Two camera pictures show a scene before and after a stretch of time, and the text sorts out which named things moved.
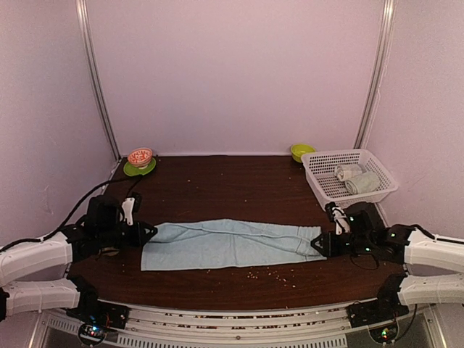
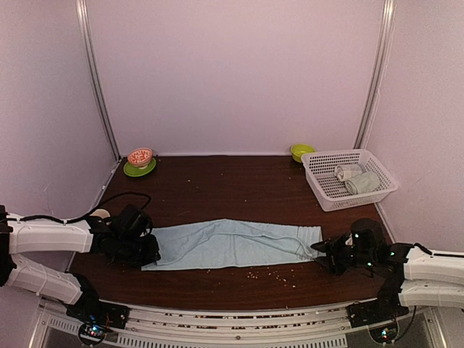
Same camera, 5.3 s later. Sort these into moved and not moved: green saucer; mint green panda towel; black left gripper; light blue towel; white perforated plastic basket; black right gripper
Moved: black left gripper; black right gripper
Not moved: mint green panda towel; white perforated plastic basket; green saucer; light blue towel
